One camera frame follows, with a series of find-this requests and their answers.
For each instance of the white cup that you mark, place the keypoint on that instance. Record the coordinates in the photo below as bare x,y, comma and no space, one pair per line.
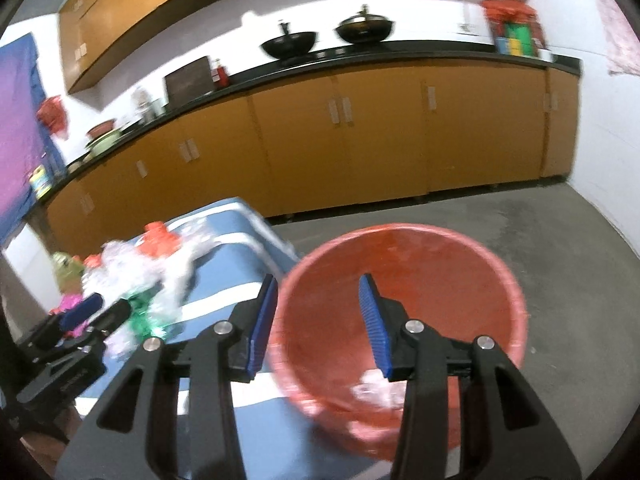
546,56

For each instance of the black wok with lid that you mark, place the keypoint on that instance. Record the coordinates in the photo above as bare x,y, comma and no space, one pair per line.
364,27

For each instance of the hanging red plastic bag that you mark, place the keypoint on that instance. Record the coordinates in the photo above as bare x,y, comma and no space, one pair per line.
51,114

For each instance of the clear glass jar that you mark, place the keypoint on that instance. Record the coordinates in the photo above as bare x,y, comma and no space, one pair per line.
146,104

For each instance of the colourful small packet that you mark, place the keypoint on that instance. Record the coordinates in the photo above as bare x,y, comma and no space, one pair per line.
41,181

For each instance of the red bottle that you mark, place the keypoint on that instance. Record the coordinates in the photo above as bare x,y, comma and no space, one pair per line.
221,74

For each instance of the pink plastic wrapper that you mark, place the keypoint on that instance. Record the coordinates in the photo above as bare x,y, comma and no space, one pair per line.
69,305

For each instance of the long orange wall cabinet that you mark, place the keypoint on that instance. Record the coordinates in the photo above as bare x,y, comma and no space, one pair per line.
130,15

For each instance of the red bowl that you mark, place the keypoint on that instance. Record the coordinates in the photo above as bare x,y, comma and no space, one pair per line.
101,127

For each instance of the red bag of colourful boxes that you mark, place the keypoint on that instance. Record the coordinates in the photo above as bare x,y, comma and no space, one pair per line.
512,27

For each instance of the small clear plastic wrap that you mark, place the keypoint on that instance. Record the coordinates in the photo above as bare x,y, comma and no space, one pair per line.
375,391

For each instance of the pale green bowl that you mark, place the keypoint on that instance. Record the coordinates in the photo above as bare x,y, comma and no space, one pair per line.
104,144

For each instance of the green foil wrapper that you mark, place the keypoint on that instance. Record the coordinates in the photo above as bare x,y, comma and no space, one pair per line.
145,321

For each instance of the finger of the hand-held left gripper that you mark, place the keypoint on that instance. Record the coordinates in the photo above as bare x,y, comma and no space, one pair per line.
114,314
82,311

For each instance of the red plastic basin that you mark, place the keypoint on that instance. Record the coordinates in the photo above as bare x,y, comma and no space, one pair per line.
435,280

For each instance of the dark wooden cutting board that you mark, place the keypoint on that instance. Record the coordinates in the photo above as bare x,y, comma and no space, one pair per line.
189,80

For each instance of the large clear plastic wrap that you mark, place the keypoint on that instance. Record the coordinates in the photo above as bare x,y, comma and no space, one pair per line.
175,265

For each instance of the black kitchen countertop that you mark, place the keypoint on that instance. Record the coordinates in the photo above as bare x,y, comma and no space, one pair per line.
400,48

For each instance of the blue purple hanging cloth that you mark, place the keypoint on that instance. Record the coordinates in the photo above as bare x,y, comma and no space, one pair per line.
20,135

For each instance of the pink patterned hanging cloth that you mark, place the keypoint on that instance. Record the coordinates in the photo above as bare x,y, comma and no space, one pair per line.
620,30

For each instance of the red plastic bag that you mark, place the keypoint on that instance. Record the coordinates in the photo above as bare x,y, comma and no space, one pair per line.
157,240
92,260
51,114

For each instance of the blue white striped cloth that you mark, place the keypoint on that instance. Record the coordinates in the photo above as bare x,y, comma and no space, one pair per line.
225,270

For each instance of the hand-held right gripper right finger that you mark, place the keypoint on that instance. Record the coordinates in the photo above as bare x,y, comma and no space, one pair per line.
375,325

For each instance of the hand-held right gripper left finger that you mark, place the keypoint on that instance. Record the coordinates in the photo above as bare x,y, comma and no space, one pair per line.
262,330

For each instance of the yellow-green plastic wrapper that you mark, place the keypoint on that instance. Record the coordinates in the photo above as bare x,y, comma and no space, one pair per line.
65,266

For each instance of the orange lower kitchen cabinets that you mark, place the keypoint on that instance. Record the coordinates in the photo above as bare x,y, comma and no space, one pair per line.
350,135

